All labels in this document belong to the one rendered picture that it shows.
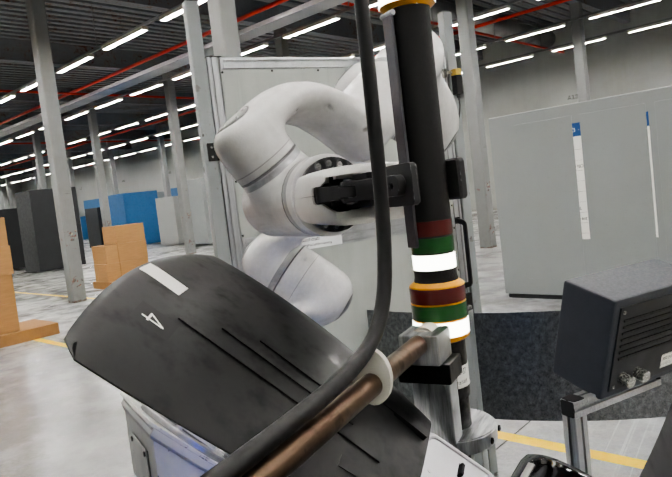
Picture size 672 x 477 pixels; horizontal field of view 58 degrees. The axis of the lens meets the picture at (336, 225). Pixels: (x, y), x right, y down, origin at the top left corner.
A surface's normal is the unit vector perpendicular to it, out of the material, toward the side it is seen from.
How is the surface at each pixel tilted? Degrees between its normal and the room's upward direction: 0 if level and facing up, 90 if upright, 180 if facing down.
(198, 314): 44
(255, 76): 90
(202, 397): 51
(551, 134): 90
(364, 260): 90
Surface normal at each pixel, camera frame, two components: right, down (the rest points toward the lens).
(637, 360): 0.48, 0.25
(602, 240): -0.67, 0.12
